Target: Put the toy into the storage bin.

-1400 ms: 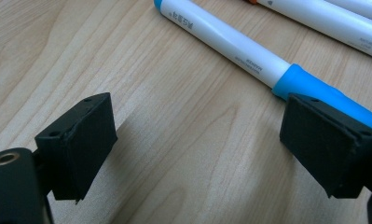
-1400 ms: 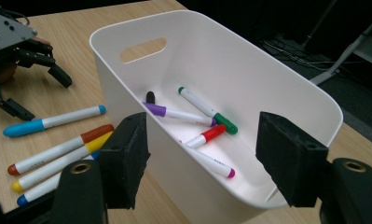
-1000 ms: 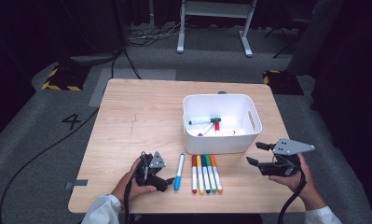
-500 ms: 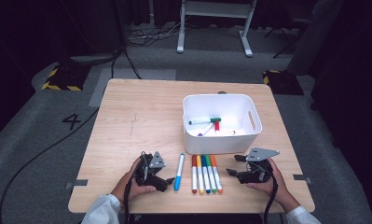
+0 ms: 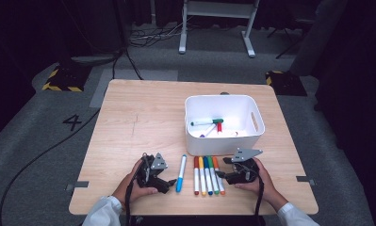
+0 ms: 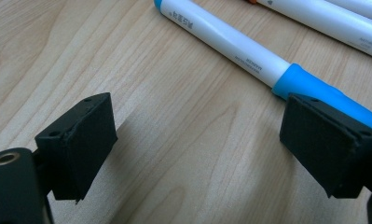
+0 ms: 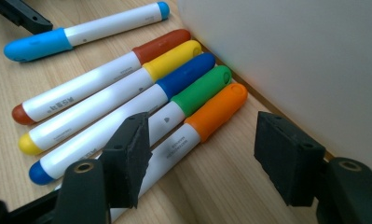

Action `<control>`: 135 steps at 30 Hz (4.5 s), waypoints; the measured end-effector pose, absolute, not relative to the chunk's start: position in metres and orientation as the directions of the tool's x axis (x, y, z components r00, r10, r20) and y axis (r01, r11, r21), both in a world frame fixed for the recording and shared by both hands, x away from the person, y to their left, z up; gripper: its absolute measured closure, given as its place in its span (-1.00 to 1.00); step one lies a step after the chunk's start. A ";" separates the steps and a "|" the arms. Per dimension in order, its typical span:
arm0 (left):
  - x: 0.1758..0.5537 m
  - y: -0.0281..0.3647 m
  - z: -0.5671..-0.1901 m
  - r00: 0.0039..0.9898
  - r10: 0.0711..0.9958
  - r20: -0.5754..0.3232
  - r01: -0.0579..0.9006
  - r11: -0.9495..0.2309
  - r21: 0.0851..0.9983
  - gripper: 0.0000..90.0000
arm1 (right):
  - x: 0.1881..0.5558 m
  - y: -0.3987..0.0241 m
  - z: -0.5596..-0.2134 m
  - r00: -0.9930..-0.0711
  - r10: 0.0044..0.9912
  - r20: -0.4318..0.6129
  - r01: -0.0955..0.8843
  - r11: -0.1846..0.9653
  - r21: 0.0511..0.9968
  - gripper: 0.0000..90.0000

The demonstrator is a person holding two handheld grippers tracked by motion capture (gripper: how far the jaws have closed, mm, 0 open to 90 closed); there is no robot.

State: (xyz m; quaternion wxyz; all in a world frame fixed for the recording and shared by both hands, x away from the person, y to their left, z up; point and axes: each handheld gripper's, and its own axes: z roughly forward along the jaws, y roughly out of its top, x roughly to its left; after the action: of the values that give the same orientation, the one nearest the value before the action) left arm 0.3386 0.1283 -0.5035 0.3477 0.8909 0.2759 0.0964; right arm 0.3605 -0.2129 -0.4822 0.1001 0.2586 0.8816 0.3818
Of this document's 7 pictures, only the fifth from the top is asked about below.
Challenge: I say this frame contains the purple cap marker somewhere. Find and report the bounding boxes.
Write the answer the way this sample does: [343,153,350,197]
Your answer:
[199,123,218,139]

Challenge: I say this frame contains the yellow cap marker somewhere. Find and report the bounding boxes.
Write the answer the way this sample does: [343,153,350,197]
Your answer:
[198,155,207,197]

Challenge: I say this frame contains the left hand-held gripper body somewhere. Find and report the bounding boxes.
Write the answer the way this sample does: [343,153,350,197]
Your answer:
[136,152,170,189]

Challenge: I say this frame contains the orange cap marker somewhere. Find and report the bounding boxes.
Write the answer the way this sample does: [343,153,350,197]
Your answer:
[211,155,226,196]

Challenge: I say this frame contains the black tripod stand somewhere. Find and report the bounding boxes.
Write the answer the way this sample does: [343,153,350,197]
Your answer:
[267,18,312,60]

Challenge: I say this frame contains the person's left hand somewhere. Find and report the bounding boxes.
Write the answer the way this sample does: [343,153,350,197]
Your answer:
[112,158,158,205]

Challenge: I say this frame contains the long black floor cable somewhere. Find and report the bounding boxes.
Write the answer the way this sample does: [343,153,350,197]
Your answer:
[0,107,102,226]

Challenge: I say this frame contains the dark blue cap marker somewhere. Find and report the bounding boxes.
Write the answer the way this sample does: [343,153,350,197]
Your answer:
[203,155,214,196]

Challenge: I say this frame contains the white metal stand frame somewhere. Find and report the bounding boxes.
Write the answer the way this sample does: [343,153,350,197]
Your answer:
[178,0,261,58]

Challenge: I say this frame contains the light blue cap marker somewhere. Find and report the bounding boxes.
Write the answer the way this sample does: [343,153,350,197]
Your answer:
[175,153,188,193]

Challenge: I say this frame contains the person's right hand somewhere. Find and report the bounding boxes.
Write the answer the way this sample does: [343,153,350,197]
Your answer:
[234,157,286,205]

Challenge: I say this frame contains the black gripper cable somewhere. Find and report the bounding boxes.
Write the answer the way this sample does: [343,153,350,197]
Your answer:
[124,153,151,226]
[254,175,265,218]

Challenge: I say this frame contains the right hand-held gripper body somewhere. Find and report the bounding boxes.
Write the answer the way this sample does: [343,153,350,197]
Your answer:
[225,147,264,186]

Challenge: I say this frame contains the black yellow striped base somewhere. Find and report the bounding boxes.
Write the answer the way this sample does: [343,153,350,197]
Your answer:
[41,64,92,93]
[265,70,308,97]

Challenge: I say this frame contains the brown-red cap marker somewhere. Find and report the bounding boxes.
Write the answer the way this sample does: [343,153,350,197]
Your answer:
[193,155,200,196]

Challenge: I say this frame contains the white plastic bin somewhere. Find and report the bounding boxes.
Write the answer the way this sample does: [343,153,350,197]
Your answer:
[184,94,266,157]

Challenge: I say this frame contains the black stand pole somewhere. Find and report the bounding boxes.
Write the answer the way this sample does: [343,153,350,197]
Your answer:
[111,0,131,56]

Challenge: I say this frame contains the dark green cap marker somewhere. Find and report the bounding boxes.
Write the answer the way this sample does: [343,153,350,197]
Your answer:
[189,118,224,127]

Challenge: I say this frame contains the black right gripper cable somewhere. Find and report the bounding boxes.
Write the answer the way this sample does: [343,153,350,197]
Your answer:
[254,175,265,218]

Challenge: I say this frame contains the grey tape strip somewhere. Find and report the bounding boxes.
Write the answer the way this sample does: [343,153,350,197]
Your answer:
[65,180,90,192]
[296,175,316,186]

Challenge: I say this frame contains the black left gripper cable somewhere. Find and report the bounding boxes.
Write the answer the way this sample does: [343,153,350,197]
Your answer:
[124,153,151,226]

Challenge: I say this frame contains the bundle of floor cables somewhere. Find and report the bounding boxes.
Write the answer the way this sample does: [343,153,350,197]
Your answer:
[128,22,189,48]

